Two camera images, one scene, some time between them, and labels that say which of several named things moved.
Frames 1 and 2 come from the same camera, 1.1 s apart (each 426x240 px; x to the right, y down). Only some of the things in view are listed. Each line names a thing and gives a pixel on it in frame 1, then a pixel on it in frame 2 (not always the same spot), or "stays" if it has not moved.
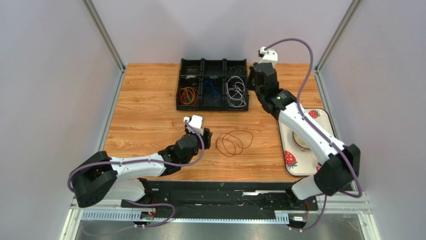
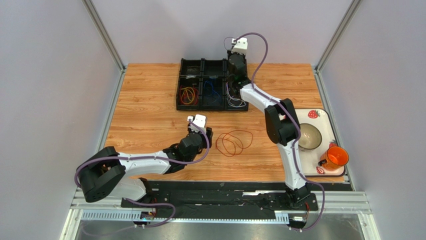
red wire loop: x=231 y=143 stays
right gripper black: x=254 y=74 → x=230 y=54
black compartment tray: x=219 y=197 stays
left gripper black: x=207 y=139 stays
